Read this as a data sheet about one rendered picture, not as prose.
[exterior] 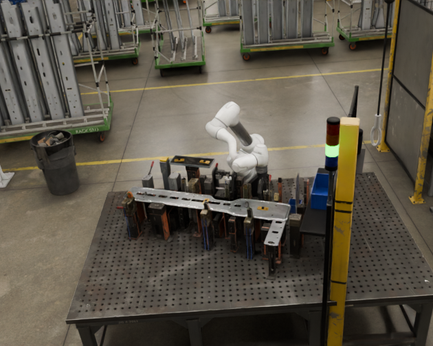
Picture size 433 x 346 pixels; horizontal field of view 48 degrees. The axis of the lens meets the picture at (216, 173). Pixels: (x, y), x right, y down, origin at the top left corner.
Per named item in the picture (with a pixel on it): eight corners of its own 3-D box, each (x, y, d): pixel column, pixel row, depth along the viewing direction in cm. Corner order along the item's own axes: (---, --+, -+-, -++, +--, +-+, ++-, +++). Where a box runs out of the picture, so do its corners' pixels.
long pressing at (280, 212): (119, 200, 397) (119, 199, 396) (132, 186, 415) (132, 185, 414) (286, 222, 354) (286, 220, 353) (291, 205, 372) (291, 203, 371)
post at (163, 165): (165, 204, 439) (158, 162, 417) (168, 199, 445) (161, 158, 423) (172, 204, 437) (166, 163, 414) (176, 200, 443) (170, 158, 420)
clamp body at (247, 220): (242, 259, 366) (240, 222, 349) (246, 249, 376) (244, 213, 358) (253, 261, 363) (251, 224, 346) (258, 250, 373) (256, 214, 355)
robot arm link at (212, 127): (212, 134, 374) (223, 121, 375) (198, 127, 386) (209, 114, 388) (220, 143, 383) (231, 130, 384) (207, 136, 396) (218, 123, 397)
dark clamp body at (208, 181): (204, 221, 412) (200, 183, 393) (209, 212, 423) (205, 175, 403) (216, 222, 409) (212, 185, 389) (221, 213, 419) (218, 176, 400)
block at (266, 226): (260, 259, 364) (258, 230, 350) (263, 250, 373) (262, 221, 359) (272, 261, 361) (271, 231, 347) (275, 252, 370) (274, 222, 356)
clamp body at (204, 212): (201, 250, 379) (196, 213, 362) (205, 240, 389) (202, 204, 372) (212, 251, 377) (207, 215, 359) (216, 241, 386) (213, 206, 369)
